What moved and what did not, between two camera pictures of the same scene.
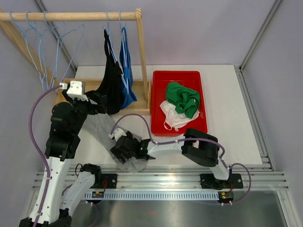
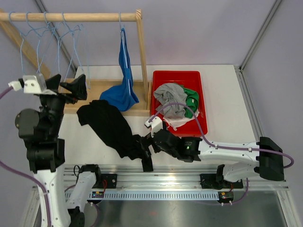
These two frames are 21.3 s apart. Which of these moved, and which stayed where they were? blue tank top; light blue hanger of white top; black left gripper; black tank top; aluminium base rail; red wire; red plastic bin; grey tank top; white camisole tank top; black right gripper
Moved: black tank top; grey tank top; black left gripper; light blue hanger of white top; black right gripper
Stayed: red wire; white camisole tank top; aluminium base rail; blue tank top; red plastic bin
